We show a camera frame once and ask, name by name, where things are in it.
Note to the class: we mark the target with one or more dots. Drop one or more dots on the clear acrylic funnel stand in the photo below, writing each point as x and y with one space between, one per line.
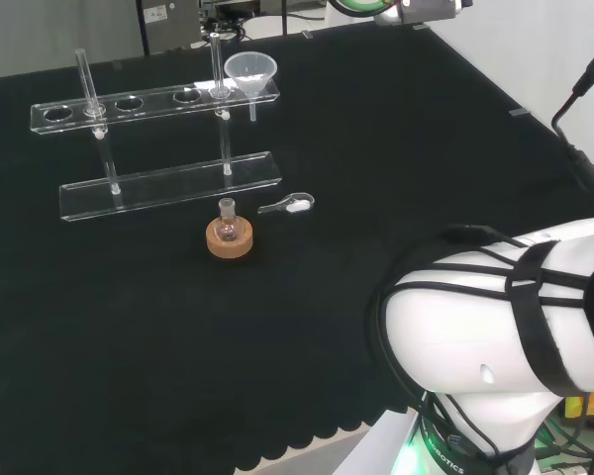
173 185

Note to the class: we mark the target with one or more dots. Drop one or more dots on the grey equipment cabinet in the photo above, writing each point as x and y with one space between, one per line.
170 25

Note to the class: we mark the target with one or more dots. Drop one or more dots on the small round-bottom glass flask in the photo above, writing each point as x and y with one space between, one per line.
227 228

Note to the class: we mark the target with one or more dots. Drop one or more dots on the black bench cloth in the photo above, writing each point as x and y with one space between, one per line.
326 198

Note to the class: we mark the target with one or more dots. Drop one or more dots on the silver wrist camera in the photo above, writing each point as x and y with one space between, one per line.
416 12

